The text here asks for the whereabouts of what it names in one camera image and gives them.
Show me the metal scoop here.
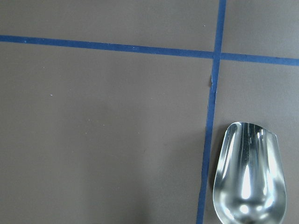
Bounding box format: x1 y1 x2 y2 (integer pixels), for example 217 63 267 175
213 122 287 224

